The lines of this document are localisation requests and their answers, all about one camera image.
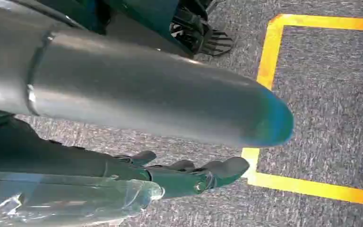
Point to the black robot foot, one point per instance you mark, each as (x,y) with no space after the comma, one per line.
(200,34)

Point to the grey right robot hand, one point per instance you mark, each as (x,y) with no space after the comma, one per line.
(144,94)

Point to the yellow floor tape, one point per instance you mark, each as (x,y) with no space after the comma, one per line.
(270,53)

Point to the dark robot leg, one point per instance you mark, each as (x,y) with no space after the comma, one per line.
(147,15)

